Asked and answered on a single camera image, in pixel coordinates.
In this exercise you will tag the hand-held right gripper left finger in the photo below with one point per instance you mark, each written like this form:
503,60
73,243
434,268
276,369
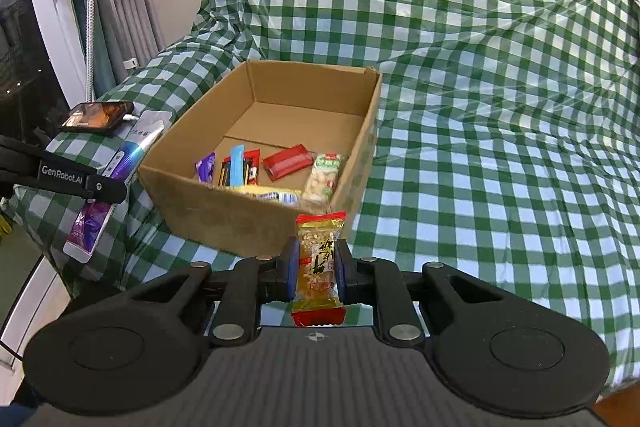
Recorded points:
289,272

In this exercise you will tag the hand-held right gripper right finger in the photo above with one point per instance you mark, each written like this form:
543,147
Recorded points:
342,272

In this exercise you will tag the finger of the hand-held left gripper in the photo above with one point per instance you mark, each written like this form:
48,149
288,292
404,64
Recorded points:
112,189

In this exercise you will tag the yellow red peanut candy packet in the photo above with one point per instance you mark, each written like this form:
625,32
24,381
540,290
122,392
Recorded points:
319,267

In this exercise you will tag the purple white long packet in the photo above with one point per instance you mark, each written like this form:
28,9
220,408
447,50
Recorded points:
90,227

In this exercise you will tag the yellow blue snack packet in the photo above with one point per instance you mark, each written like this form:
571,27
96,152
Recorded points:
270,196

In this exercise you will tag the green white rice cracker packet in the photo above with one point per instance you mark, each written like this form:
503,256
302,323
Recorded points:
324,182

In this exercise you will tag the purple chocolate bar packet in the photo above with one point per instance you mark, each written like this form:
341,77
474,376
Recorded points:
206,167

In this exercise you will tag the brown cardboard box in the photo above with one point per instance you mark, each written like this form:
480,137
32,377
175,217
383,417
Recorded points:
210,217

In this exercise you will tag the red snack packet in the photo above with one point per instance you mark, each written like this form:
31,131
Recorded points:
286,162

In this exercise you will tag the red black bar packet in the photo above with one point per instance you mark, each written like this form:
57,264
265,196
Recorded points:
252,167

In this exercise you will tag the light blue bar packet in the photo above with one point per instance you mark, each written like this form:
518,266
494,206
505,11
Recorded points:
237,164

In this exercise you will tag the black smartphone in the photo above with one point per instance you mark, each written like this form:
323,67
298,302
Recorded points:
95,117

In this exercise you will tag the white curtain clip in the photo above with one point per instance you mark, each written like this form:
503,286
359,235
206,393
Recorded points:
131,63

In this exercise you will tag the white side cabinet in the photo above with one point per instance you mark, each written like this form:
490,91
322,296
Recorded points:
35,307

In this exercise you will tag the green checked cloth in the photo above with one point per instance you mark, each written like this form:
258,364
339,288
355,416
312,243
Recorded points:
475,107

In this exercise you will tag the white door frame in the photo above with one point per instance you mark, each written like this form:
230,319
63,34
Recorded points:
55,17

